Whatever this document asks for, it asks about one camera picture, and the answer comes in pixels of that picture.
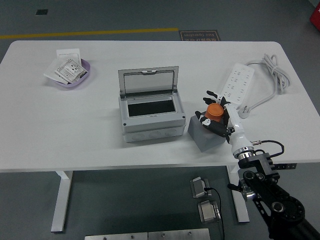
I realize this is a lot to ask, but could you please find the yellow floor tape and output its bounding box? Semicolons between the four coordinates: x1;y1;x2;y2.
0;27;180;40

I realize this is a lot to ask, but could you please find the white power strip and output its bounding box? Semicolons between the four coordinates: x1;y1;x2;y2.
218;62;255;110

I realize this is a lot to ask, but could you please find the purple plastic tray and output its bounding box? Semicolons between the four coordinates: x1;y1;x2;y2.
47;58;91;91

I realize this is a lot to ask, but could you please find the white table leg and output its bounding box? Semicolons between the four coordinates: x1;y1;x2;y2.
50;170;74;233
226;164;250;223

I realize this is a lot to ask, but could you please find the white power cord with plug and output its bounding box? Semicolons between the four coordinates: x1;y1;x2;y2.
237;53;292;119

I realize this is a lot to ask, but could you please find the dark floor sign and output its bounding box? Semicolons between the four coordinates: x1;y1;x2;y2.
178;30;222;42

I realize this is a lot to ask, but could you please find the white socket plate printed wrap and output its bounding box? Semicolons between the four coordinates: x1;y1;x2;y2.
54;58;86;85

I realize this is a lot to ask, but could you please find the grey cube with round hole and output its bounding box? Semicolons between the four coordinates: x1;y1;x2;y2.
187;114;232;153

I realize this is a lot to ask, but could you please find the red object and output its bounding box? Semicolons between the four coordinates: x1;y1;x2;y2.
309;4;320;26

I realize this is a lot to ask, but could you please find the black pedal cable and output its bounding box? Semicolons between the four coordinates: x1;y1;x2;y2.
203;186;226;240

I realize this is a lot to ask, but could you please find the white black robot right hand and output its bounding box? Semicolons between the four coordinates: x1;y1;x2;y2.
194;89;253;156

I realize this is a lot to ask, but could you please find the orange cylinder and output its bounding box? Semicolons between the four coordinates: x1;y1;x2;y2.
205;103;225;123

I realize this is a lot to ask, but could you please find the metal base plate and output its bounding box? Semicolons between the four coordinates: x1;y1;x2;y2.
147;227;211;240
84;232;149;240

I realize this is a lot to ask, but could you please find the grey electrical box hinged lid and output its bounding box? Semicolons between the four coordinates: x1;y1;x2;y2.
117;65;186;143

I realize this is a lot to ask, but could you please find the plain white switch plate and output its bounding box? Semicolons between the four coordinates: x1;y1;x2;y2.
56;48;82;62

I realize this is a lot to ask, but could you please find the white flat plate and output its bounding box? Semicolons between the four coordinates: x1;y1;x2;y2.
43;59;68;85

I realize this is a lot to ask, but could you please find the silver foot pedal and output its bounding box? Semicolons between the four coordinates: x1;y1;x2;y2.
189;176;213;199
197;199;222;224

